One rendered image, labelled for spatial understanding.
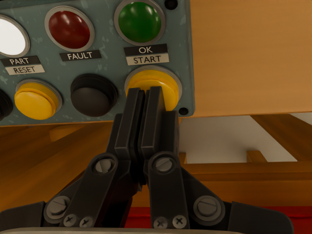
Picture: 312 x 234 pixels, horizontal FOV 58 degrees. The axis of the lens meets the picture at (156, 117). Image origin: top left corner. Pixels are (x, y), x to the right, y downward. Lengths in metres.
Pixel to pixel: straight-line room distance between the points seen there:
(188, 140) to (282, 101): 0.94
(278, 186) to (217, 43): 0.18
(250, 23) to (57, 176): 0.45
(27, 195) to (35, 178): 0.03
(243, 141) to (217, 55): 0.96
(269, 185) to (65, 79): 0.23
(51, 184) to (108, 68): 0.40
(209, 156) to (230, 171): 0.81
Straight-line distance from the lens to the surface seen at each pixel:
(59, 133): 0.99
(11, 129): 1.24
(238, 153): 1.14
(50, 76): 0.17
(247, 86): 0.19
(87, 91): 0.16
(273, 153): 1.16
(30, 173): 0.49
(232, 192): 0.31
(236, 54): 0.19
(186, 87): 0.16
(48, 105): 0.17
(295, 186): 0.32
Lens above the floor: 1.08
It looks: 77 degrees down
